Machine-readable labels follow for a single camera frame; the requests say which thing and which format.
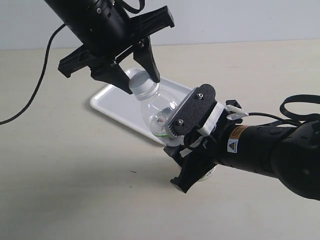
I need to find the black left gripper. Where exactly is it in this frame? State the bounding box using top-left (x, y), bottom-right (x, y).
top-left (57, 6), bottom-right (175, 95)

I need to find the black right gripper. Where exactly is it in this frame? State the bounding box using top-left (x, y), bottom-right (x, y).
top-left (163, 109), bottom-right (243, 193)

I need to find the white bottle cap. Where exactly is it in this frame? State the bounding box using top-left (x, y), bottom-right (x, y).
top-left (128, 70), bottom-right (160, 101)

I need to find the clear plastic drink bottle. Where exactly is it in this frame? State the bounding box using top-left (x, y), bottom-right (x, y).
top-left (136, 82), bottom-right (216, 181)

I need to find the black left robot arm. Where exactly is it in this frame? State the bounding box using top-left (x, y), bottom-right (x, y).
top-left (46, 0), bottom-right (175, 95)

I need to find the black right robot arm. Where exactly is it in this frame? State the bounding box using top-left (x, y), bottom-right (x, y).
top-left (164, 97), bottom-right (320, 200)

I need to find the white plastic tray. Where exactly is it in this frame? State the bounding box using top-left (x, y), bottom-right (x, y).
top-left (90, 68), bottom-right (192, 146)

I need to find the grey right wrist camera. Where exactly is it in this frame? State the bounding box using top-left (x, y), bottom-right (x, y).
top-left (165, 84), bottom-right (225, 137)

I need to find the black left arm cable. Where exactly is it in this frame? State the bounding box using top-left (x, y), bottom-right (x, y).
top-left (0, 23), bottom-right (67, 126)

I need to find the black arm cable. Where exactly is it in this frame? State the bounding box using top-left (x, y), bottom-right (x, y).
top-left (0, 23), bottom-right (67, 126)
top-left (244, 94), bottom-right (320, 126)

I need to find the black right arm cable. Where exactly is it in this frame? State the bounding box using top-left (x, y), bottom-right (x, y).
top-left (244, 94), bottom-right (320, 126)

